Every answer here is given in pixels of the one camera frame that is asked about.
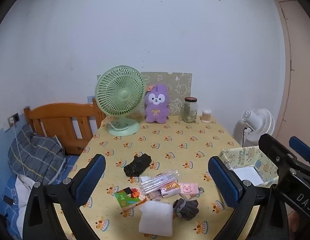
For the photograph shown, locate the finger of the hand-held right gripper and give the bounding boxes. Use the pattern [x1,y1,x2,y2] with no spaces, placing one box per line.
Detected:
[258,133,310,193]
[289,136,310,172]

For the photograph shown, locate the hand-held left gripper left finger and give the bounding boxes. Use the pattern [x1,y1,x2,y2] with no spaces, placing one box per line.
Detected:
[22,154,107,240]

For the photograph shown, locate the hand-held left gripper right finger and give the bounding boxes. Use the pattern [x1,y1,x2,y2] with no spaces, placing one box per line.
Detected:
[207,156,289,240]

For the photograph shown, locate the yellow cartoon storage box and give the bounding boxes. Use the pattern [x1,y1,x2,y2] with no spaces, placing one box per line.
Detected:
[218,146,279,187]

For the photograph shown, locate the pink packet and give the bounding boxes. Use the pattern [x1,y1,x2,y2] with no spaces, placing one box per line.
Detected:
[179,182,199,195]

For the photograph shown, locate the green colourful packet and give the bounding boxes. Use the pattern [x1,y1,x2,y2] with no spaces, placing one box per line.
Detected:
[113,186,148,212]

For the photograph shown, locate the grey sock bundle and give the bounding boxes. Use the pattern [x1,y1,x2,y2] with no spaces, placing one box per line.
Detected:
[173,198,199,221]

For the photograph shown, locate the black plastic bag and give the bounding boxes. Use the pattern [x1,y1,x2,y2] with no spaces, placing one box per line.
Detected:
[124,154,152,177]

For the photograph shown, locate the beige stockings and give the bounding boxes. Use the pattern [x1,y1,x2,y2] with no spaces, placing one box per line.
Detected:
[146,191,163,202]

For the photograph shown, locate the clear pen packet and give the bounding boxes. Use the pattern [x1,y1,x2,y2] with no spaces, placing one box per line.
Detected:
[141,170,179,195]

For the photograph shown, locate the white paper sheet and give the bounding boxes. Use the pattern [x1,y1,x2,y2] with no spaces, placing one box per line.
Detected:
[231,167,264,185]

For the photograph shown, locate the grey plaid pillow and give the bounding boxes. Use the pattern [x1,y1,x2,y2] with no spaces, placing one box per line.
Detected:
[9,124,66,186]

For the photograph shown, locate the wooden bed headboard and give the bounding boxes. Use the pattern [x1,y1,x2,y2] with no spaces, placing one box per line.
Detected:
[23,97,107,155]

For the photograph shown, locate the yellow printed tablecloth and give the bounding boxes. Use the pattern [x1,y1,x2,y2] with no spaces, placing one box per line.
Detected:
[52,115,278,240]

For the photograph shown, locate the beige door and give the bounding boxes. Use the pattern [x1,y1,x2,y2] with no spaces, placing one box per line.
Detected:
[273,0,310,150]

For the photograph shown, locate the cotton swab container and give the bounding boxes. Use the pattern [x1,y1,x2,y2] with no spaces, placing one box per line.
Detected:
[201,109,212,123]

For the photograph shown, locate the white bed cloth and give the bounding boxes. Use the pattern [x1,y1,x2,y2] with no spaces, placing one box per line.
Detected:
[14,174,36,239]

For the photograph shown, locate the glass jar with dark lid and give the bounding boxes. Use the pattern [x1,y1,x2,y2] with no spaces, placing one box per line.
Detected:
[180,97,198,123]

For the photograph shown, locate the blue bed sheet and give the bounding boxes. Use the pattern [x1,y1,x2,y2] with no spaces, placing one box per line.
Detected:
[0,155,79,240]

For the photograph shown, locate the green desk fan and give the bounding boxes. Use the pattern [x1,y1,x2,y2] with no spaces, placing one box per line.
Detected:
[95,66,146,137]

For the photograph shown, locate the purple plush bunny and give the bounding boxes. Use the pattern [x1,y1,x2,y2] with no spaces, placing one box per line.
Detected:
[144,84,170,124]

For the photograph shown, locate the green cartoon printed board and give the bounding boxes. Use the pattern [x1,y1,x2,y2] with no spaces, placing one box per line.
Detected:
[141,72,192,116]

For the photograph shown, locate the white pedestal fan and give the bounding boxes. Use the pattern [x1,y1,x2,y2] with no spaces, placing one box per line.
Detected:
[234,108,276,147]

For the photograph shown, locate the black fan cable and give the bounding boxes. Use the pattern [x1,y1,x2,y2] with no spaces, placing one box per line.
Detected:
[242,127,253,147]

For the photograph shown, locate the white charging cable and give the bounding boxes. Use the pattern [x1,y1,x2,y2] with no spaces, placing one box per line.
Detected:
[12,124,26,178]

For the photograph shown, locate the wall outlet with charger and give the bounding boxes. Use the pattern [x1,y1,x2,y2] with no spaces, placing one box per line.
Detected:
[7,113,20,127]

